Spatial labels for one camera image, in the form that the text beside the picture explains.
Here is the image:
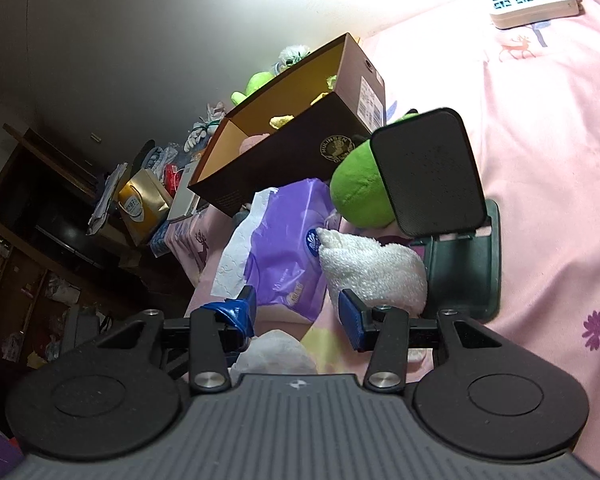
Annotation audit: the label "green pear plush toy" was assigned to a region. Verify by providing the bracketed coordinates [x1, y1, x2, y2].
[329, 108, 421, 227]

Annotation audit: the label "purple tissue pack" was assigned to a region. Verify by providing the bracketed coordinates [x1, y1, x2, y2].
[210, 178, 338, 323]

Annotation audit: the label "pink printed bedsheet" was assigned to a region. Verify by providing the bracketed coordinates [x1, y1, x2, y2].
[165, 0, 600, 471]

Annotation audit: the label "yellow paper bag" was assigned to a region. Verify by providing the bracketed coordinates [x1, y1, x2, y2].
[117, 167, 175, 247]

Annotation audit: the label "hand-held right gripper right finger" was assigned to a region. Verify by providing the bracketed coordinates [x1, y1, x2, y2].
[338, 287, 503, 393]

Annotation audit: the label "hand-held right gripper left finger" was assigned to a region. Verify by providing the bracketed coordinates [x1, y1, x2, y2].
[97, 285, 258, 395]

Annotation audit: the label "blue patterned cloth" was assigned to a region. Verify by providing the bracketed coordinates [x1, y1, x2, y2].
[149, 220, 177, 260]

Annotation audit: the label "white power strip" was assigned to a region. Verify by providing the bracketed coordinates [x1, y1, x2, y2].
[489, 0, 581, 30]

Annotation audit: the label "clear plastic bag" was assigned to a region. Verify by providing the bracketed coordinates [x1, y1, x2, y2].
[145, 145, 181, 176]

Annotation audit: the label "pink plush toy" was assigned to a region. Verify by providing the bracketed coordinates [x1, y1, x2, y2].
[239, 133, 271, 156]

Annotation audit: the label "red packet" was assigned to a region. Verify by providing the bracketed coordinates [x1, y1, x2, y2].
[162, 162, 183, 191]

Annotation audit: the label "white book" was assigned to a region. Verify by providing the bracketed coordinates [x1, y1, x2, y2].
[167, 162, 206, 222]

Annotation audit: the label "black phone stand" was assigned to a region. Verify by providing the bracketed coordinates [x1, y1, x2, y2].
[370, 107, 502, 323]

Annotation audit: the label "dark brown cardboard box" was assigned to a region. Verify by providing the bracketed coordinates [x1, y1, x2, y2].
[186, 32, 387, 218]

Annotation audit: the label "white fluffy towel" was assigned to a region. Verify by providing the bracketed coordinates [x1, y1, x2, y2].
[315, 227, 429, 318]

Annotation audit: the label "yellow plush toy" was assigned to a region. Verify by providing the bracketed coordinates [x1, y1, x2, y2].
[269, 75, 338, 131]

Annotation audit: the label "white plastic bag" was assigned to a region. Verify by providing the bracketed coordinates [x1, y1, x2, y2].
[229, 330, 318, 383]

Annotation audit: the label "dark wooden cabinet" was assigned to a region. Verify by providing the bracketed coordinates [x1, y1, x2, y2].
[0, 122, 151, 411]

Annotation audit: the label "white panda plush toy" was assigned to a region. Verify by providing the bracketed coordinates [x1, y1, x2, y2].
[271, 44, 312, 77]

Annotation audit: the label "stack of white papers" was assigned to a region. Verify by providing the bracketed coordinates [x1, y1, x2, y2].
[86, 162, 128, 236]

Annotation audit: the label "white gloves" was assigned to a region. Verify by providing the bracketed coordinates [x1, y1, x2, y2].
[184, 101, 228, 153]

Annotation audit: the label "green frog plush toy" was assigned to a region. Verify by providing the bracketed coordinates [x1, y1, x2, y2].
[231, 71, 276, 107]

